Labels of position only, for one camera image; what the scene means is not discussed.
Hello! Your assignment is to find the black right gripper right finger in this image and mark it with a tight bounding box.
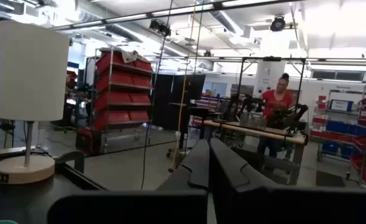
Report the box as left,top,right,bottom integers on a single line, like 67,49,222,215
209,138,267,200

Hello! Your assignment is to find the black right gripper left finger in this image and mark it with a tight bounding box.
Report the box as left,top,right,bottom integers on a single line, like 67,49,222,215
156,139,210,191

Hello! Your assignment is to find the distant wooden work table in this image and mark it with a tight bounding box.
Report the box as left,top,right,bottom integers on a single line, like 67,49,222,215
203,119,309,186

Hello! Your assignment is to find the black partition panel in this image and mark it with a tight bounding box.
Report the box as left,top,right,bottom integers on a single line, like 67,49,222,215
151,73,207,132

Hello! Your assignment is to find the person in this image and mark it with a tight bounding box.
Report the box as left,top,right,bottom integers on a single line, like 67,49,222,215
257,73,295,159

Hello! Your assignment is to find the white building pillar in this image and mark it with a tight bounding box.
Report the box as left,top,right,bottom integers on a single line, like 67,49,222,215
254,60,286,97

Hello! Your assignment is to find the shelf with blue bins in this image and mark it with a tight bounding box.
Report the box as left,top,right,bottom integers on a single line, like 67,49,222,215
310,90,366,162

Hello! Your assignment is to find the black ceiling spotlight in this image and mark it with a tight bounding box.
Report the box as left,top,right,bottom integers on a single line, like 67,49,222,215
269,15,286,33

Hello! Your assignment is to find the black table mat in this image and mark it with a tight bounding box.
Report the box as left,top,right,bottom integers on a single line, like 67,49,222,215
0,155,108,224

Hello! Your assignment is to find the white shade wooden table lamp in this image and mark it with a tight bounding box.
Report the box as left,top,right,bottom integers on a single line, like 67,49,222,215
0,20,70,185

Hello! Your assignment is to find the yellow hanging cable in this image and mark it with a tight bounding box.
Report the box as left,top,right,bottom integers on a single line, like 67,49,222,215
169,0,199,172

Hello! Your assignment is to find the black hanging cable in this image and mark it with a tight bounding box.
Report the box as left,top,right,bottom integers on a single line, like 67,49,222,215
140,0,175,190

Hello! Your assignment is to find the black overhead camera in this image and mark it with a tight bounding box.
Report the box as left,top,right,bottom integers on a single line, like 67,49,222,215
149,19,172,37

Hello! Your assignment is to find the black overhead frame bar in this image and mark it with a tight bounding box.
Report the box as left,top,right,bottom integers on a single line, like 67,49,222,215
50,0,295,31

